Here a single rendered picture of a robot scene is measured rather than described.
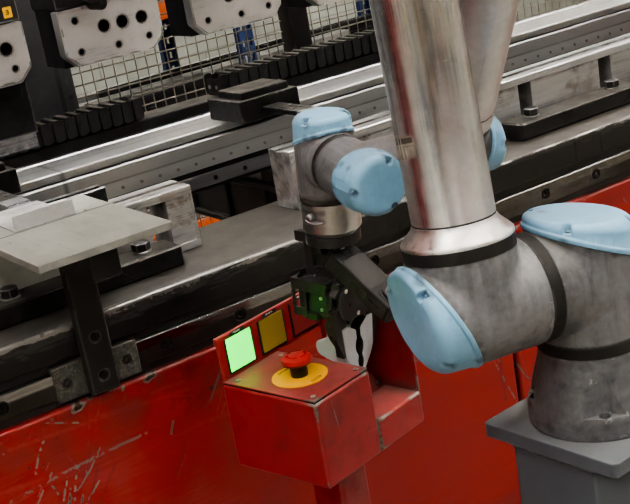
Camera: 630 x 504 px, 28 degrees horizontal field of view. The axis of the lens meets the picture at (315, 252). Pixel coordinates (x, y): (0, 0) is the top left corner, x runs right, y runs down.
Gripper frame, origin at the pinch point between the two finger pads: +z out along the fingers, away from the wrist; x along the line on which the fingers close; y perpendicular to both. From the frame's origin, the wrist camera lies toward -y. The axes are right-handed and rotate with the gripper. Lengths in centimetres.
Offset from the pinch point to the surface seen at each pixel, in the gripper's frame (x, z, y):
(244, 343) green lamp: 10.5, -6.6, 9.9
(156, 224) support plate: 17.6, -24.7, 15.0
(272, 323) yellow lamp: 4.9, -7.2, 10.0
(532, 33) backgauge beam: -104, -21, 35
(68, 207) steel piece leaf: 17.7, -24.4, 32.0
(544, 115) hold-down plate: -69, -15, 12
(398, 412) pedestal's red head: 0.3, 4.0, -6.2
